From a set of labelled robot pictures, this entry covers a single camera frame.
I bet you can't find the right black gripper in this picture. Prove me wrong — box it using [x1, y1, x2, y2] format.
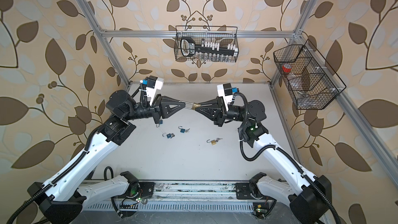
[197, 98, 249, 129]

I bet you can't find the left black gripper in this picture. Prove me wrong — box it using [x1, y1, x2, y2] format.
[121, 93, 182, 126]

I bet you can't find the large brass padlock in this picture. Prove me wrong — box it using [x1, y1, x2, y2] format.
[184, 102, 201, 111]

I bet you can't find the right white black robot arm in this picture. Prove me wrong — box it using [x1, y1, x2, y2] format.
[193, 92, 342, 224]

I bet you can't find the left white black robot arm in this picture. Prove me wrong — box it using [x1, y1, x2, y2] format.
[7, 90, 186, 224]

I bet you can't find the blue padlock far left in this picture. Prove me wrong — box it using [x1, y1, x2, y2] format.
[156, 119, 163, 128]

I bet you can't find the blue padlock open shackle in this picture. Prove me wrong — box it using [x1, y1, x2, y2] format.
[178, 126, 190, 133]

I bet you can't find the blue padlock with keys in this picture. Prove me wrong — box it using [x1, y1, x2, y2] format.
[162, 133, 175, 139]

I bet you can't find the black socket tool set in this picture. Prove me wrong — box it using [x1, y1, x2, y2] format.
[179, 37, 239, 57]

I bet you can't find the red item in basket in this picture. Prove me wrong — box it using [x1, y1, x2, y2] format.
[282, 63, 292, 74]

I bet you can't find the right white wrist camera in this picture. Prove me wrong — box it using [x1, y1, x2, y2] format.
[217, 83, 238, 111]

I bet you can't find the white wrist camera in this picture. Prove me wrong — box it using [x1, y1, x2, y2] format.
[140, 76, 164, 106]
[217, 83, 238, 111]

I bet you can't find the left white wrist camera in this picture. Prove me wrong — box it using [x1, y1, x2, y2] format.
[140, 76, 164, 106]

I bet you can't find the back black wire basket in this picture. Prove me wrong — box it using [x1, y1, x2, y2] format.
[173, 24, 239, 63]

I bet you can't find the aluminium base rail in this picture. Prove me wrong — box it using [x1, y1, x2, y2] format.
[84, 176, 308, 214]

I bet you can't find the side black wire basket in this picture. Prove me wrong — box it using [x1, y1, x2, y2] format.
[273, 40, 346, 110]

